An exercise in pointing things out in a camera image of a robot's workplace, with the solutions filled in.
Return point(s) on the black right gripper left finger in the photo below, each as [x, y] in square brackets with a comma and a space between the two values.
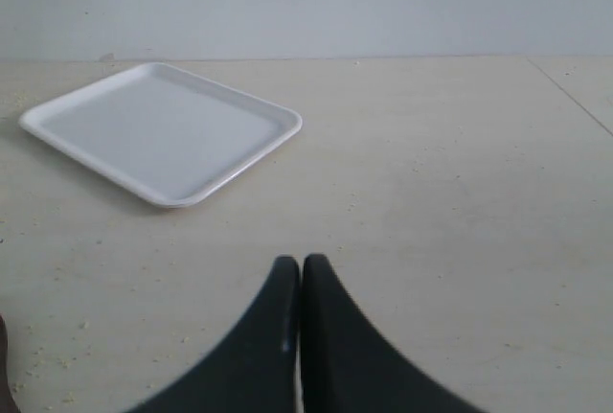
[252, 369]

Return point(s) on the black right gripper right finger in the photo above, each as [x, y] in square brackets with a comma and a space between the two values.
[347, 365]

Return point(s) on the white rectangular plastic tray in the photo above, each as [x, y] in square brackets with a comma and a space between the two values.
[166, 135]

